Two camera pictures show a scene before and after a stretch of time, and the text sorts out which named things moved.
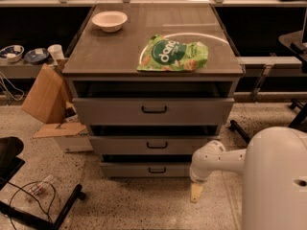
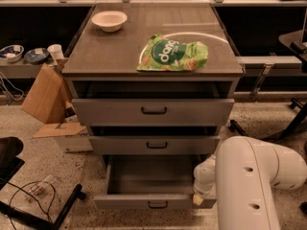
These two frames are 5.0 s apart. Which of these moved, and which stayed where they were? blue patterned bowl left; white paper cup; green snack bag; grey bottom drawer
Moved: grey bottom drawer
Stayed: white paper cup; green snack bag; blue patterned bowl left
